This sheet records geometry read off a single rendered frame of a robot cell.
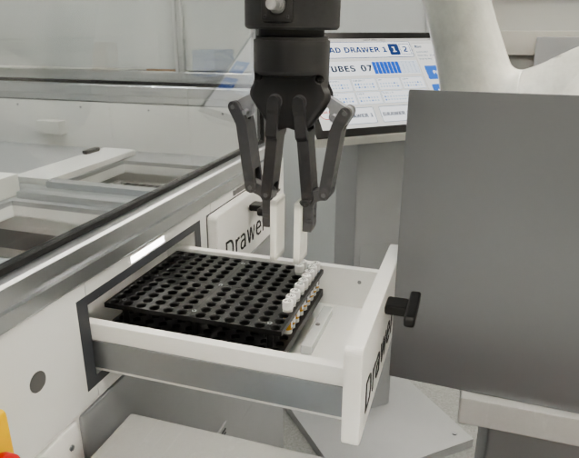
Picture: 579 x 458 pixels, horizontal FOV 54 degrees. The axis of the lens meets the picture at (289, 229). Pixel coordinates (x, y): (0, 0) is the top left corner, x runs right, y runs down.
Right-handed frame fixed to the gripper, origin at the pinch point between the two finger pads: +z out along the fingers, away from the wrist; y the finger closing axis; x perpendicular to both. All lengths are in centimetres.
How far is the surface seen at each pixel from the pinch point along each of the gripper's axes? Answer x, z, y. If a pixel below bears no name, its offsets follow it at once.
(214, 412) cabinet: 20, 44, -20
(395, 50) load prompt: 106, -15, -4
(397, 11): 161, -25, -12
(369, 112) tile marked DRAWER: 87, 0, -7
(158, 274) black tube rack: 3.8, 10.2, -19.2
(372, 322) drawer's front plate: -5.3, 6.8, 10.6
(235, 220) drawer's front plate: 27.8, 10.4, -18.4
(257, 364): -9.2, 11.8, -0.2
